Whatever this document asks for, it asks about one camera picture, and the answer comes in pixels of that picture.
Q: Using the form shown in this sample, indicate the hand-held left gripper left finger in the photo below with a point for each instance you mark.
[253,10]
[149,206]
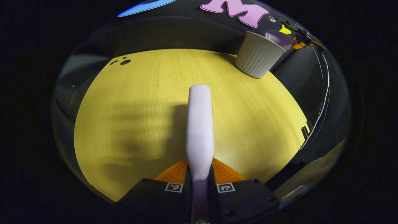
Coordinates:
[155,202]

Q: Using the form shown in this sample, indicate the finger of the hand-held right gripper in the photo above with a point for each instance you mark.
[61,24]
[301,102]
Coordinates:
[299,46]

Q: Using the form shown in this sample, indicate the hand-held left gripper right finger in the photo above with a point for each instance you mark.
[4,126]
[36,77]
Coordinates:
[245,202]

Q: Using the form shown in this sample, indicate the white ribbed garbage bin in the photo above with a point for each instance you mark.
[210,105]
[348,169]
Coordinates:
[258,56]

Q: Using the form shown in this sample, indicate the small pale broom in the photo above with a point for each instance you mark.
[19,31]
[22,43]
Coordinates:
[200,124]

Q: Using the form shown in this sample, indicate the black table edge clamp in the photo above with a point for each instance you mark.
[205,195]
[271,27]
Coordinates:
[306,131]

